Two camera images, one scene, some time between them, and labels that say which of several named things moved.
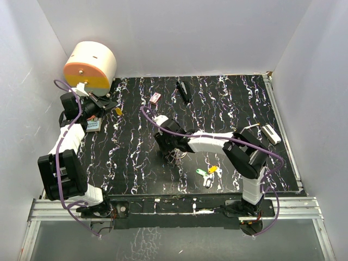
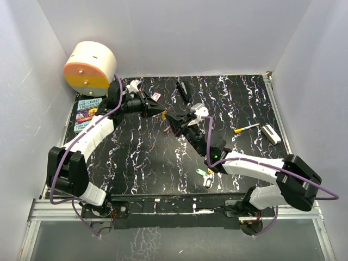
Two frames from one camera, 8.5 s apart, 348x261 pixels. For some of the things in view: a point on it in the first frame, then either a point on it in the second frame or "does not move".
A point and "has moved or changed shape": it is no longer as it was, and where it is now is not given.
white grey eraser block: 271,134 does not move
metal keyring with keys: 175,153 has moved or changed shape
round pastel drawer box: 93,64 does not move
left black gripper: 100,104 -> 148,105
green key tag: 200,171 does not move
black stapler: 184,90 does not move
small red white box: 155,97 does not move
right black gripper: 160,137 -> 175,120
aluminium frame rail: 55,210 does not move
